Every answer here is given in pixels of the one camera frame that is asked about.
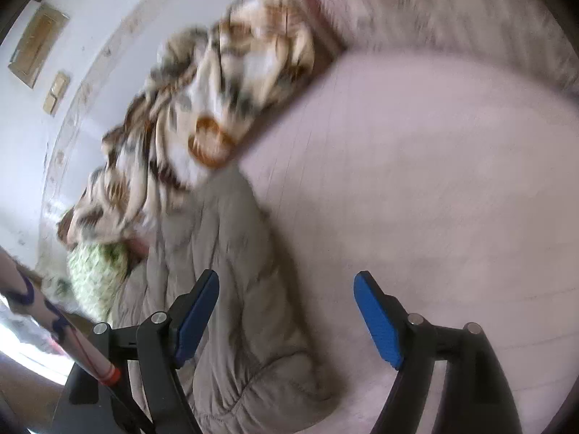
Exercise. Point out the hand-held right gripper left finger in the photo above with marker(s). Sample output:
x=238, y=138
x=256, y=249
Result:
x=197, y=316

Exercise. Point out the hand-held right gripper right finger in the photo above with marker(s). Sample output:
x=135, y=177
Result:
x=375, y=316

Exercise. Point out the grey puffer jacket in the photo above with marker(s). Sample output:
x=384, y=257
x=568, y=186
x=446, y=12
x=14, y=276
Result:
x=235, y=253

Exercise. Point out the person's left forearm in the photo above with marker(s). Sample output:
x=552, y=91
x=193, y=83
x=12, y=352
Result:
x=40, y=307

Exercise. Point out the brown pink pillow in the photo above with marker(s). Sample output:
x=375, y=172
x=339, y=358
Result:
x=139, y=246

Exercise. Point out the green patterned pillow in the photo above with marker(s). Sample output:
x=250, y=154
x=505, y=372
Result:
x=95, y=275

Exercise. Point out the pink quilted bed sheet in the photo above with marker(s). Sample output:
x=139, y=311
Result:
x=429, y=167

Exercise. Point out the brown cream patterned blanket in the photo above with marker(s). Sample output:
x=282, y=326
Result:
x=181, y=113

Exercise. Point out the pink striped cloth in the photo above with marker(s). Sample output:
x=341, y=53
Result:
x=407, y=4

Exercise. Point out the wooden wall panel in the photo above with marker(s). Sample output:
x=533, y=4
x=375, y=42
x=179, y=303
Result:
x=38, y=45

